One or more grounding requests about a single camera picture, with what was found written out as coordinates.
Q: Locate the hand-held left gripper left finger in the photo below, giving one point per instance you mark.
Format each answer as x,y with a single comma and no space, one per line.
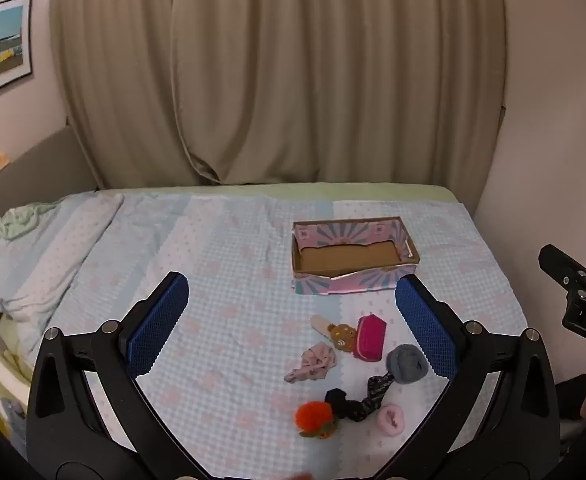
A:
158,325

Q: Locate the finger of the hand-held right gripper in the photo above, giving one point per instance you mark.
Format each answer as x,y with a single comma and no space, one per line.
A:
555,260

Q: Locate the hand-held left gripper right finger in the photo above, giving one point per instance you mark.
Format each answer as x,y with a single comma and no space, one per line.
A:
425,330

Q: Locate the grey sock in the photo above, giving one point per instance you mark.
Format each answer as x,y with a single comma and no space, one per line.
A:
403,362

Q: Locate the pink patterned cardboard box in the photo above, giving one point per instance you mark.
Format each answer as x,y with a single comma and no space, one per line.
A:
343,285

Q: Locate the black scrunchie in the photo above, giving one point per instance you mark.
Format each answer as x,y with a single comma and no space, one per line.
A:
338,402

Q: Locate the magenta plush pouch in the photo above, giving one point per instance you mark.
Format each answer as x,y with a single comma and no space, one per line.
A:
370,337

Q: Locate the black patterned cloth band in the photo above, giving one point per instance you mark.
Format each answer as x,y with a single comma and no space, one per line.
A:
370,395

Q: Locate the brown bear plush stick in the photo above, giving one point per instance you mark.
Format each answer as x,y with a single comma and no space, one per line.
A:
340,337

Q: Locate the dark clothing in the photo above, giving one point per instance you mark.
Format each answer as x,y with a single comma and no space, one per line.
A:
568,400

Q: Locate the light blue checked blanket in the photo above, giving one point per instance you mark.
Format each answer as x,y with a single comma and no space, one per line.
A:
233,270

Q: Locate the pink rolled sock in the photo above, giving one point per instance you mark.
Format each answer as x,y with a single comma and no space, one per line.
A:
390,420

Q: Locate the pink patterned scrunchie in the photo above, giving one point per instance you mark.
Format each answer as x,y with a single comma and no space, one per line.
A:
313,362

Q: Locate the orange pompom plush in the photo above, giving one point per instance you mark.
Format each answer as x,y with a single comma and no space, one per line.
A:
313,417

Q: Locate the pale yellow pillow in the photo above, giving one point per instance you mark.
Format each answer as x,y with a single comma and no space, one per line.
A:
13,340

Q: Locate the printed cushion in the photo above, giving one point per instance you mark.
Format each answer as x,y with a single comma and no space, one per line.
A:
5,405

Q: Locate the green bed sheet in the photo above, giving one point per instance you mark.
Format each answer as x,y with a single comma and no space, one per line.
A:
323,191

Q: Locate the pale green pillow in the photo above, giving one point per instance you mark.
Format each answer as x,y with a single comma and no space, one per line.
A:
13,222

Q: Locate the grey headboard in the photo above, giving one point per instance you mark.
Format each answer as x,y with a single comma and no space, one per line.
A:
38,165

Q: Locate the beige curtain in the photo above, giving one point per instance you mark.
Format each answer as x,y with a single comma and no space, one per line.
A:
283,70

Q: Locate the framed wall poster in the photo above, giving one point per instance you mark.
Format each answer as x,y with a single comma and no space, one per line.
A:
0,45

